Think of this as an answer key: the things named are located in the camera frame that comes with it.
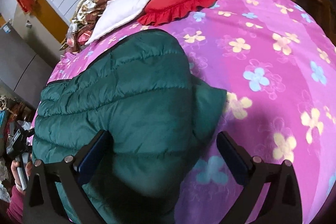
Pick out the dark green puffer jacket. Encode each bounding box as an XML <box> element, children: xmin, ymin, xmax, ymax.
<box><xmin>33</xmin><ymin>30</ymin><xmax>227</xmax><ymax>223</ymax></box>

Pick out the person's left hand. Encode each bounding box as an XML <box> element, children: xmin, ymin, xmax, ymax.
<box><xmin>10</xmin><ymin>159</ymin><xmax>34</xmax><ymax>192</ymax></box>

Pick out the grey wardrobe cabinet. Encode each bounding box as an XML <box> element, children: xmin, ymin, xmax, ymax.
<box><xmin>1</xmin><ymin>23</ymin><xmax>53</xmax><ymax>108</ymax></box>

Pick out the brown patterned blanket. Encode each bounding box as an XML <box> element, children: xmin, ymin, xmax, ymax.
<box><xmin>66</xmin><ymin>0</ymin><xmax>111</xmax><ymax>52</ymax></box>

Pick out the pink floral bed sheet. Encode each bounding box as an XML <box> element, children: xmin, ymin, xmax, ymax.
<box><xmin>31</xmin><ymin>0</ymin><xmax>336</xmax><ymax>224</ymax></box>

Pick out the white pillow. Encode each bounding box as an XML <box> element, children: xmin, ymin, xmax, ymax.
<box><xmin>85</xmin><ymin>0</ymin><xmax>150</xmax><ymax>46</ymax></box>

